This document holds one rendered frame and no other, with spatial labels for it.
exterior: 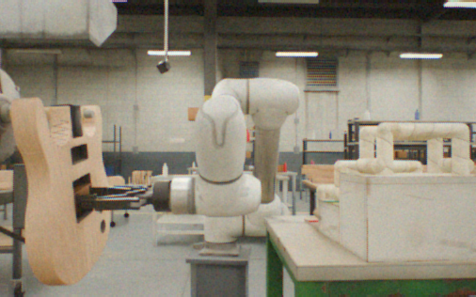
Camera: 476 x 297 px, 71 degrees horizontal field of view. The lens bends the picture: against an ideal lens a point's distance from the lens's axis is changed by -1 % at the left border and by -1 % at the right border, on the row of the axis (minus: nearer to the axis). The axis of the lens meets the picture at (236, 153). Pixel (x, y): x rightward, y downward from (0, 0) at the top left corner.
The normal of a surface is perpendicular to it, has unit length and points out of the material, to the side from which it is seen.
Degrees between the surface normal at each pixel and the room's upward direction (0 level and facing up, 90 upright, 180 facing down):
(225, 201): 120
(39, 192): 83
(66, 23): 90
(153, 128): 90
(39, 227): 85
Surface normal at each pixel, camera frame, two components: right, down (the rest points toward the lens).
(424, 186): 0.07, -0.02
